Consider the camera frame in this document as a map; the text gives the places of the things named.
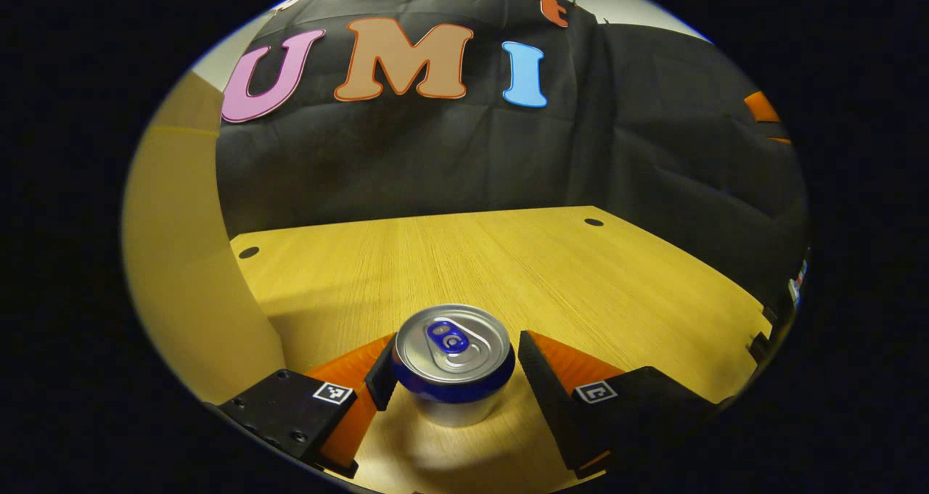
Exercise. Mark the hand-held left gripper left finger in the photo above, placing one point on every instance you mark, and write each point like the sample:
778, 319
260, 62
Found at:
381, 378

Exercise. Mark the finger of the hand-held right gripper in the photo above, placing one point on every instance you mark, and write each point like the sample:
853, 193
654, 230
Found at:
762, 107
781, 141

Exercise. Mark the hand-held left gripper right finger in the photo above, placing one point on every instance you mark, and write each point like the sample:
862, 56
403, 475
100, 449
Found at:
548, 392

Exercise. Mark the silver blue pop can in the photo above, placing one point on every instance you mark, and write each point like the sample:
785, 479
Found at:
453, 363

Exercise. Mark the wooden desktop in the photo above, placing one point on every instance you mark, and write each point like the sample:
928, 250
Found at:
508, 269

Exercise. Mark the black backdrop cloth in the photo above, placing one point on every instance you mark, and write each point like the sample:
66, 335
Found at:
472, 160

